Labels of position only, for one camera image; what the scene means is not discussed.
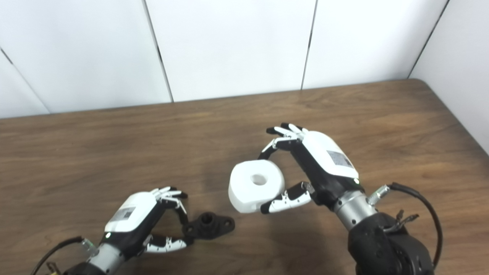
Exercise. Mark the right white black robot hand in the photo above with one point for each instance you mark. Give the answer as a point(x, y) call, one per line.
point(324, 164)

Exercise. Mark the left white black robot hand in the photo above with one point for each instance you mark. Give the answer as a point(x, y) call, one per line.
point(131, 219)

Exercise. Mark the round white block with holes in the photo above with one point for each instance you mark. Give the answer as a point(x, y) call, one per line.
point(252, 187)

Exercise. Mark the black flanged holder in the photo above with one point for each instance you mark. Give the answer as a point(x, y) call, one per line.
point(209, 226)

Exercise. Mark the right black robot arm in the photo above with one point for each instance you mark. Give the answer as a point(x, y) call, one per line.
point(382, 244)

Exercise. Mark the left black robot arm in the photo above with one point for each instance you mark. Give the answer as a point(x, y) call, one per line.
point(105, 259)

